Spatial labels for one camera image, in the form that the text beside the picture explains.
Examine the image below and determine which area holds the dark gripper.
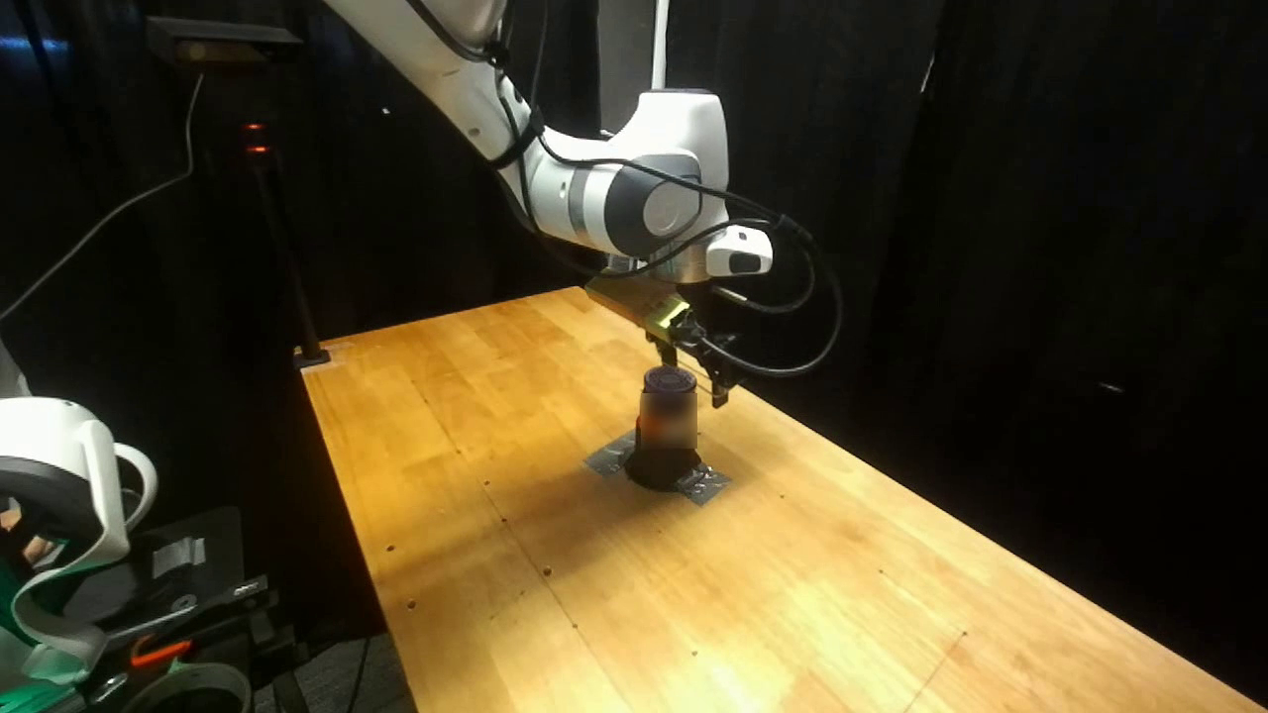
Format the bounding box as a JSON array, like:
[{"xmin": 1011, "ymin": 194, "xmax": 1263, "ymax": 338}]
[{"xmin": 582, "ymin": 273, "xmax": 744, "ymax": 407}]

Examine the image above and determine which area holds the small grey square pad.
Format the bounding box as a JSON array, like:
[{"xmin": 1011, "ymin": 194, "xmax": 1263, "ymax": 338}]
[{"xmin": 586, "ymin": 434, "xmax": 732, "ymax": 506}]

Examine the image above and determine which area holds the silver vertical metal pole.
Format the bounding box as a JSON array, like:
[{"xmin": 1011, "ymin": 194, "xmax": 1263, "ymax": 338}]
[{"xmin": 648, "ymin": 0, "xmax": 674, "ymax": 96}]

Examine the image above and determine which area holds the black curtain backdrop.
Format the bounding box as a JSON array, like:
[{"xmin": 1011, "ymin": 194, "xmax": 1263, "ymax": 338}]
[{"xmin": 0, "ymin": 0, "xmax": 1268, "ymax": 664}]

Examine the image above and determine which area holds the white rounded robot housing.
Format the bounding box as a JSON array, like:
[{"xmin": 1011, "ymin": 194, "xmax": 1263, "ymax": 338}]
[{"xmin": 0, "ymin": 392, "xmax": 162, "ymax": 576}]

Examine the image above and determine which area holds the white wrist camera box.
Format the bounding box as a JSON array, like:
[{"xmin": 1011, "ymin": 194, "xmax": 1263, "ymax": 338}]
[{"xmin": 705, "ymin": 223, "xmax": 781, "ymax": 281}]

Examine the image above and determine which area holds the black looped cable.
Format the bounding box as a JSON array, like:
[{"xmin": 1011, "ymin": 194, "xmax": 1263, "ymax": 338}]
[{"xmin": 665, "ymin": 210, "xmax": 851, "ymax": 387}]

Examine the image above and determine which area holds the black camera tripod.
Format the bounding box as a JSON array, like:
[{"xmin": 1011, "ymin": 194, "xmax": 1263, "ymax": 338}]
[{"xmin": 236, "ymin": 114, "xmax": 334, "ymax": 371}]

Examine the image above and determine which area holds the black metal mount base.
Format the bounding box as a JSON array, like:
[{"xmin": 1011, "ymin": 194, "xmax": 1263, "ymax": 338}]
[{"xmin": 73, "ymin": 506, "xmax": 287, "ymax": 713}]

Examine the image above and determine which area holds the thin white cable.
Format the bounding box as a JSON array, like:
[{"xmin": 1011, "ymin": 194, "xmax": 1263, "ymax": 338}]
[{"xmin": 0, "ymin": 70, "xmax": 209, "ymax": 325}]

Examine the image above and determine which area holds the black clamp orange handle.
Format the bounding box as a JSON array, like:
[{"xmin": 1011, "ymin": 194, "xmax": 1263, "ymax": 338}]
[{"xmin": 123, "ymin": 633, "xmax": 203, "ymax": 676}]

